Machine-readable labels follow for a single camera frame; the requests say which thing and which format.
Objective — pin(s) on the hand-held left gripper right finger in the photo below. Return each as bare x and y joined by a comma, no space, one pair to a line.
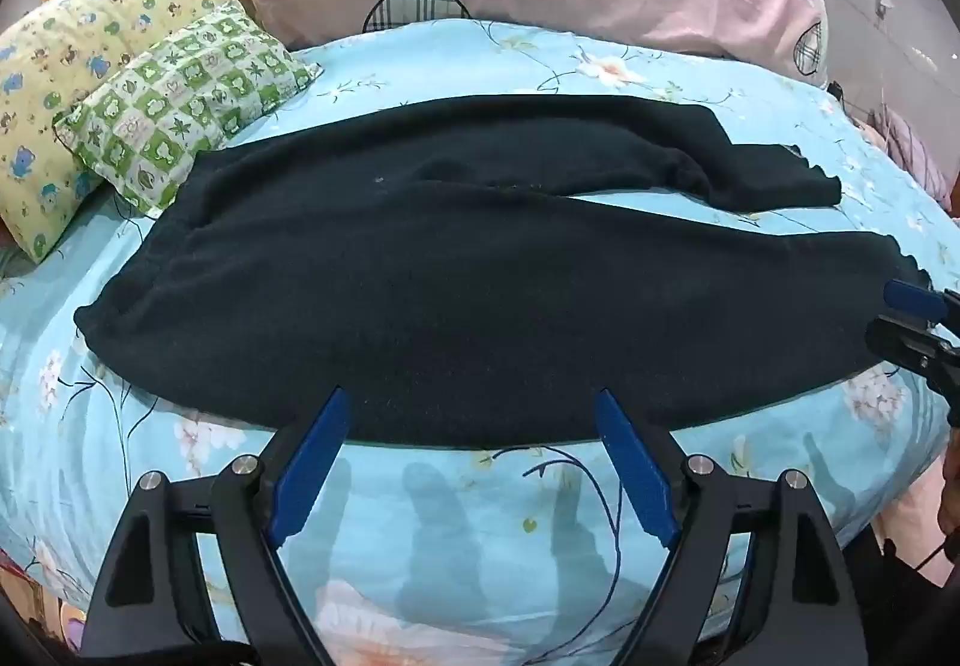
634,463

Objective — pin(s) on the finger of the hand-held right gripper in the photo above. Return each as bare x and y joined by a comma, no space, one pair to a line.
896,340
904,295

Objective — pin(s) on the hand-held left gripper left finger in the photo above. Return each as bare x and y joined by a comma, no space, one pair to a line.
315,463

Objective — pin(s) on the black pants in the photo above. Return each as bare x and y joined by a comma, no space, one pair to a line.
450,306

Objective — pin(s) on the pink striped cloth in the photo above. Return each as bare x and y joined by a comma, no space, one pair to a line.
907,148

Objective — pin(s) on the blue floral bed sheet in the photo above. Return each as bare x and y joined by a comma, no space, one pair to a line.
450,523

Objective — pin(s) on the dark cloth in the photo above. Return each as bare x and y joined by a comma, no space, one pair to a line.
900,606

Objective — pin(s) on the green checked pillow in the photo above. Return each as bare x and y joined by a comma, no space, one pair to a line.
187,88

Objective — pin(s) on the yellow printed pillow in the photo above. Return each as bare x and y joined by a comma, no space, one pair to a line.
45,81

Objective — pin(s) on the white wall outlet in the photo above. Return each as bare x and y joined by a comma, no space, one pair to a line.
886,4

